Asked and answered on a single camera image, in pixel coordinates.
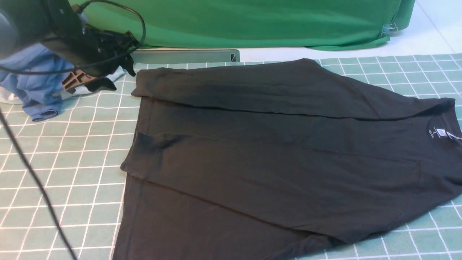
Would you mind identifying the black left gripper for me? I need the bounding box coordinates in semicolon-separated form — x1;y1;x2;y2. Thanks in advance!
43;27;140;93

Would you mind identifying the dark gray long-sleeve shirt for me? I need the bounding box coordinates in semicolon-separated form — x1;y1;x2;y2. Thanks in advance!
113;58;461;260

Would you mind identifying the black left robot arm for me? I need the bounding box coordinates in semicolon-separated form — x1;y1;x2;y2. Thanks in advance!
1;0;146;93

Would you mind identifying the blue crumpled shirt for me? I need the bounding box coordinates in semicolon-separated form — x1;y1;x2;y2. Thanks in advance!
0;44;74;122

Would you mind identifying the green checkered tablecloth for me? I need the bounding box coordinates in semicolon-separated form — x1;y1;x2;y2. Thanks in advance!
0;53;462;260

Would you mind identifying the green backdrop cloth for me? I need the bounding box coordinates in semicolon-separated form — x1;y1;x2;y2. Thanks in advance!
69;0;415;52

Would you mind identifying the silver binder clip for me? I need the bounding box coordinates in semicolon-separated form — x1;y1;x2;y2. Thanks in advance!
380;23;399;37

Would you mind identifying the gray metal cable tray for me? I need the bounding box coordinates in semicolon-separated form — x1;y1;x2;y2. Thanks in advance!
131;49;240;64

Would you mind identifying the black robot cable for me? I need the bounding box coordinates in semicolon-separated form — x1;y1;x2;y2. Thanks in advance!
0;0;147;260

